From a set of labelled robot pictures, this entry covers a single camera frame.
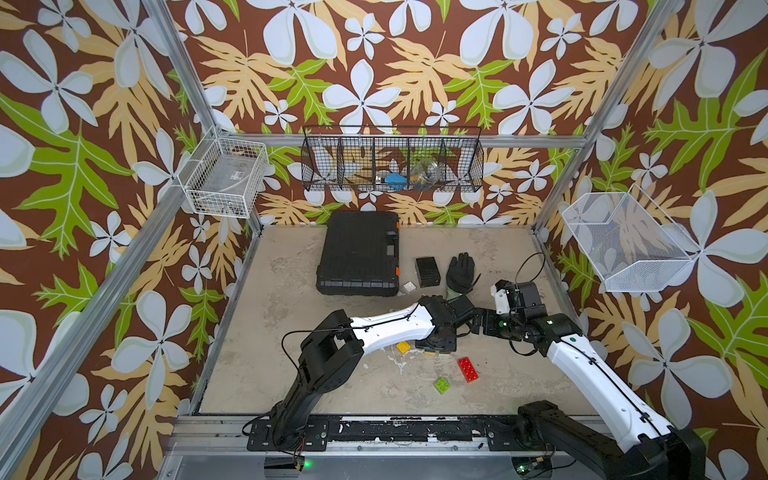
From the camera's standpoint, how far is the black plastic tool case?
0.97 metres

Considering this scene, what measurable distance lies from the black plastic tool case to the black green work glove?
19cm

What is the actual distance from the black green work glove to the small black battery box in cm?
5

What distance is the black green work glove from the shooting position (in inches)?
40.6

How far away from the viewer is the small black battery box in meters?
1.03

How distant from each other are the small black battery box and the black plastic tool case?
0.25 ft
